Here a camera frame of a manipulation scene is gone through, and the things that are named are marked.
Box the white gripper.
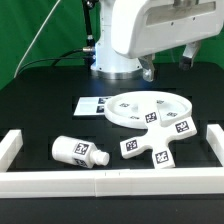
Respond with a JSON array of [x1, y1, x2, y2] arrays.
[[111, 0, 224, 82]]

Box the white round table top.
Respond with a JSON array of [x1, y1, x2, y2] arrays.
[[104, 91, 192, 129]]

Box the white cross-shaped table base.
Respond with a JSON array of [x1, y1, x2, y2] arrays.
[[120, 117, 197, 169]]

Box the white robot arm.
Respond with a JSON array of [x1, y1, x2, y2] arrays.
[[91, 0, 224, 82]]

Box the white tag sheet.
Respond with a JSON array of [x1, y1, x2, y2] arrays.
[[74, 96, 109, 116]]

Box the black cable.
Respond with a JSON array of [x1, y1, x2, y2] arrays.
[[13, 0, 98, 79]]

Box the white front fence rail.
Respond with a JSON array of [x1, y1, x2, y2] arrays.
[[0, 167, 224, 198]]

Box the white cable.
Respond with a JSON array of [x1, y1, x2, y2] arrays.
[[13, 0, 63, 78]]

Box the white left fence rail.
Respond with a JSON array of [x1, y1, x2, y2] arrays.
[[0, 129, 23, 172]]

